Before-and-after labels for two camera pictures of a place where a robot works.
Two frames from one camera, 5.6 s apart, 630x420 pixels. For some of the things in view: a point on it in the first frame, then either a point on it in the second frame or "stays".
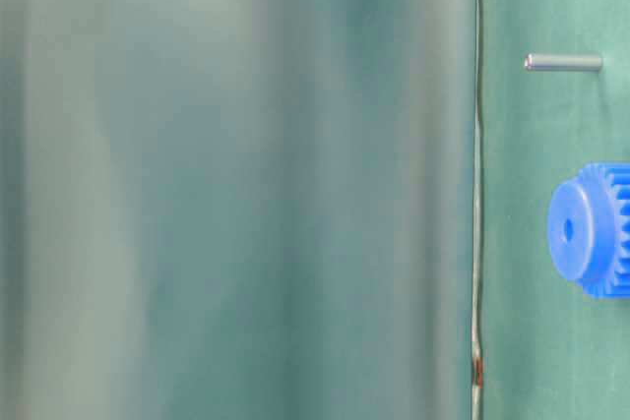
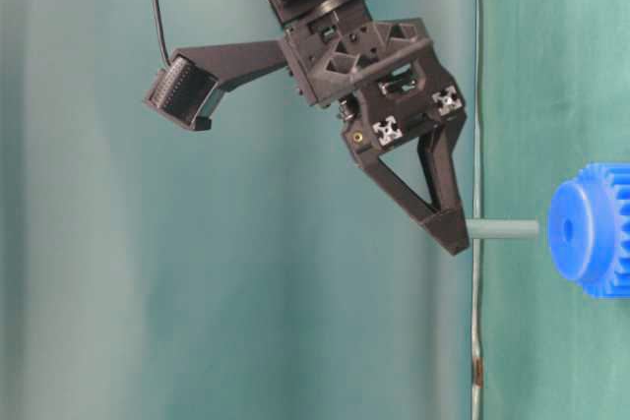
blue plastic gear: x=589 y=230 stays
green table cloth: x=548 y=351 stays
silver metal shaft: x=563 y=62 -> x=503 y=228
